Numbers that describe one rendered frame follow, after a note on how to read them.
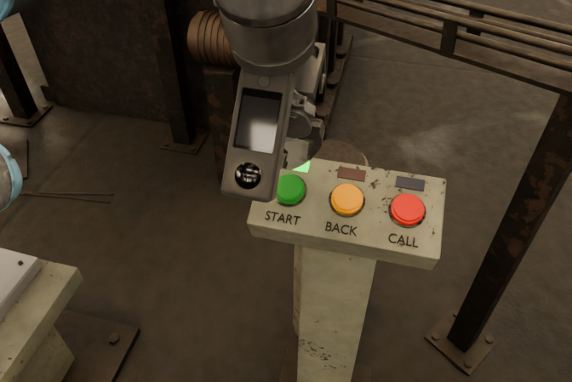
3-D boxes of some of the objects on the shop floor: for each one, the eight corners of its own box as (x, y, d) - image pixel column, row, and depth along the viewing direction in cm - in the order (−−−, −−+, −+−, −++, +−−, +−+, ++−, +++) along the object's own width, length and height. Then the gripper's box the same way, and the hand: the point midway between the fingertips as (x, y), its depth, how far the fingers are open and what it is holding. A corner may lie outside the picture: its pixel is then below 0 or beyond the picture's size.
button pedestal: (277, 346, 109) (271, 137, 67) (382, 370, 105) (447, 163, 63) (257, 419, 98) (236, 221, 56) (374, 449, 93) (448, 260, 51)
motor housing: (220, 158, 157) (201, 0, 120) (286, 168, 153) (286, 8, 116) (207, 185, 147) (180, 23, 111) (276, 197, 143) (272, 33, 107)
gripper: (336, -6, 41) (334, 128, 59) (235, -16, 42) (265, 117, 61) (317, 72, 37) (322, 189, 56) (207, 59, 38) (247, 177, 57)
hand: (286, 167), depth 56 cm, fingers closed
